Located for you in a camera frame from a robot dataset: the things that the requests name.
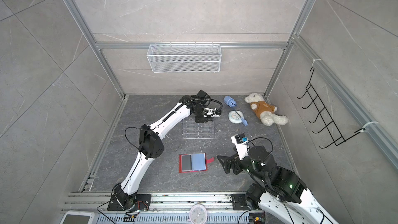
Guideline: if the grey credit card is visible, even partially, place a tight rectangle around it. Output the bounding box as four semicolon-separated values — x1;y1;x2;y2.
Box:
180;155;192;172

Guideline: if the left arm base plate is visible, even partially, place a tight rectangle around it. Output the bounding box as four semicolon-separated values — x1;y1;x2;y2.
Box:
107;194;152;212

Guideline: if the white wire mesh basket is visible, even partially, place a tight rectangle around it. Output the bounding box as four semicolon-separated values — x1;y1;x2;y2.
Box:
147;44;222;73

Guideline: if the blue plastic bottle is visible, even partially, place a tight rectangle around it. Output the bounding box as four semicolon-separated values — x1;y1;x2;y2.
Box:
223;96;237;108

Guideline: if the white teddy bear brown shirt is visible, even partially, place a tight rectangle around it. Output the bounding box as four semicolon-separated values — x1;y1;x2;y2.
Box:
245;93;289;126

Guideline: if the red card holder wallet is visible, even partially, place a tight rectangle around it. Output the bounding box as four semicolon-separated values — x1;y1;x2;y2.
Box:
179;153;215;173

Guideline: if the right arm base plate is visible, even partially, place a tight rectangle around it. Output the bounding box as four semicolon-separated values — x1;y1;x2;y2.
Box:
230;194;250;211

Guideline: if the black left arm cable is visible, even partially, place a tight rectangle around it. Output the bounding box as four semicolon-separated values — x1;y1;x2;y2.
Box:
174;97;223;117

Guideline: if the white tablet device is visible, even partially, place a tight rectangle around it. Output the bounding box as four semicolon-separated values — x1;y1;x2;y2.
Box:
60;211;96;224

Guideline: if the clear acrylic organizer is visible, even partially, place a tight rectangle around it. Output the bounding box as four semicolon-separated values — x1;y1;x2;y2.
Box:
182;117;215;140

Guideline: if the blue credit card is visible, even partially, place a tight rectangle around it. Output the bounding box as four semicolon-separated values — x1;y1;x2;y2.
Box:
191;153;207;171

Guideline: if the black wall hook rack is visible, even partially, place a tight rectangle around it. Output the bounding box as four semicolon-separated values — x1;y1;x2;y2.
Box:
296;67;366;149

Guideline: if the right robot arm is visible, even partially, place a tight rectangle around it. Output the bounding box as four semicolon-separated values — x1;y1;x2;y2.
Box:
217;145;337;224

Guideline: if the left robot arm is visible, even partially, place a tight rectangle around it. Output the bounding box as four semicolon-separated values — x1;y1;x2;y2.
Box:
110;90;223;210

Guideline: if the white round clock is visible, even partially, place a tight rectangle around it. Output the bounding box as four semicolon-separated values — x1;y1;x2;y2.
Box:
189;204;208;224

